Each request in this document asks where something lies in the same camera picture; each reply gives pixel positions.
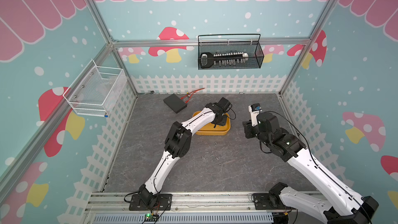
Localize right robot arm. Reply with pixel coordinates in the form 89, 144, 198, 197
243, 111, 379, 224

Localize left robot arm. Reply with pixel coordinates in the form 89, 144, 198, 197
138, 97, 232, 209

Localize yellow plastic storage box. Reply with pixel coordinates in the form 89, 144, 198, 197
195, 114, 231, 136

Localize black flat box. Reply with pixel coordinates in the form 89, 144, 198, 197
163, 94, 187, 114

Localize socket wrench set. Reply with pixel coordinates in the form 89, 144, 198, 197
198, 52, 249, 69

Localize green circuit board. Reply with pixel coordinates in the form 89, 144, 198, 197
144, 213, 160, 223

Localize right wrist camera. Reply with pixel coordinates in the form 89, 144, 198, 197
248, 103, 262, 127

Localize red handled pliers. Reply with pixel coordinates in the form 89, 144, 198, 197
180, 88, 204, 104

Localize black wire mesh basket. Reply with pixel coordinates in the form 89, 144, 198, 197
198, 34, 264, 70

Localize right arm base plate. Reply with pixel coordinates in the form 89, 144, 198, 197
251, 193, 295, 213

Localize aluminium front rail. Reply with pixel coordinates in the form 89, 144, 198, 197
83, 191, 346, 224

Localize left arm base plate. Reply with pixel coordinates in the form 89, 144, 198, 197
129, 194, 173, 211

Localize white wire basket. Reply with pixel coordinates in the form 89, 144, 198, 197
63, 60, 127, 118

